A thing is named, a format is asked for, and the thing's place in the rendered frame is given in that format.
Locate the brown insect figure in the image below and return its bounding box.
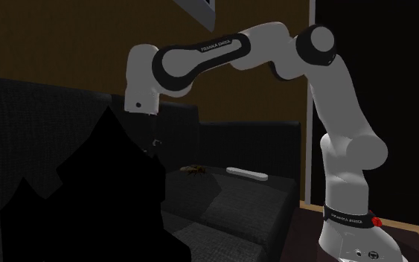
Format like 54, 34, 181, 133
179, 164, 208, 178

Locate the black jagged object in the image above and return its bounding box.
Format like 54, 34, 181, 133
0, 106, 193, 262

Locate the white remote control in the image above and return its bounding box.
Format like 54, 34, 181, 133
226, 167, 269, 182

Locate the dark grey fabric sofa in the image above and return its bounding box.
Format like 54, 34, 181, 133
0, 74, 302, 262

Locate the white-framed dark doorway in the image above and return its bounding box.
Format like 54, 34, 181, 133
304, 0, 419, 231

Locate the grey framed wall picture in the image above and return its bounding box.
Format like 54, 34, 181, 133
173, 0, 217, 33

